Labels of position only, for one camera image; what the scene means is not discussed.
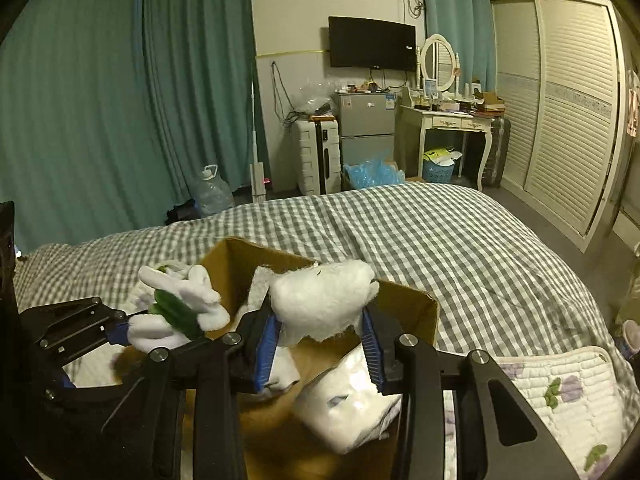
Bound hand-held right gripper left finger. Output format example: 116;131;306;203
100;309;279;480

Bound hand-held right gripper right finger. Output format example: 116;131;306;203
360;305;579;480

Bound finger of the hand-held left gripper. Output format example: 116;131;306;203
19;296;133;367
40;366;152;443

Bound white and green socks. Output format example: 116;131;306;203
127;261;232;354

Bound brown cardboard box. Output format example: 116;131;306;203
112;236;441;480

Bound white folded cloth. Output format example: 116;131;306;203
294;344;403;457

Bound grey checked bed cover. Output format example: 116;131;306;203
12;182;633;480

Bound black floor bag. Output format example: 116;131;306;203
164;199;202;227

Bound large clear water jug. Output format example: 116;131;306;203
192;164;236;219

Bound blue plastic bag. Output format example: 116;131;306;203
343;149;407;192

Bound quilted floral pillow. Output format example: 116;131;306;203
440;345;628;480

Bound wide teal curtain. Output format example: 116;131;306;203
0;0;273;256

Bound white stick vacuum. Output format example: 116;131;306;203
247;62;269;204

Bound blue laundry basket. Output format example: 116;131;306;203
422;146;463;184

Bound white ribbed suitcase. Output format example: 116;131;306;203
293;118;344;197

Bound grey small refrigerator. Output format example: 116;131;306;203
332;91;397;193

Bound dark grey suitcase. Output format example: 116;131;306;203
481;116;512;189

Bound white dressing table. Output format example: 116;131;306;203
394;102;501;192

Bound clear plastic bags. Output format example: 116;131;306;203
291;79;342;117

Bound clutter on dressing table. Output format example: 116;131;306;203
415;77;507;117

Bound white oval vanity mirror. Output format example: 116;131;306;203
414;33;462;102

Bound white louvred wardrobe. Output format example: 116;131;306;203
489;0;632;255

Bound narrow teal curtain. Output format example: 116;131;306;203
417;0;497;91

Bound red hanging ornament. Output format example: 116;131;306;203
624;69;640;139

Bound black wall cable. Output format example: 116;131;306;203
270;61;301;133

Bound black wall television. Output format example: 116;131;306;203
328;16;417;70

